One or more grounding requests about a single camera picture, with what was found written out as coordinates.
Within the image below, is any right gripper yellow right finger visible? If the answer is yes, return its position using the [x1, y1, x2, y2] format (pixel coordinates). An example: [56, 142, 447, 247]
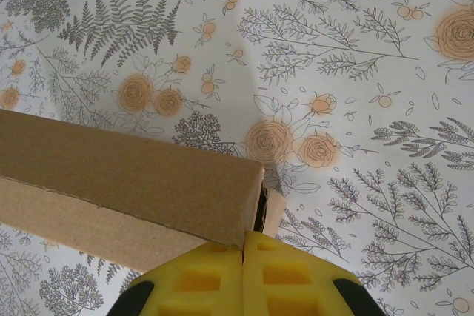
[242, 229, 373, 316]

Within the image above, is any brown cardboard paper box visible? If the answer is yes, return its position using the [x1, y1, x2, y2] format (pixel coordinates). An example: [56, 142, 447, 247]
[0, 108, 288, 273]

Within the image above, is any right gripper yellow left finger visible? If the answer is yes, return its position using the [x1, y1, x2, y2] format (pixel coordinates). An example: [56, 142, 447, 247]
[117, 243, 244, 316]

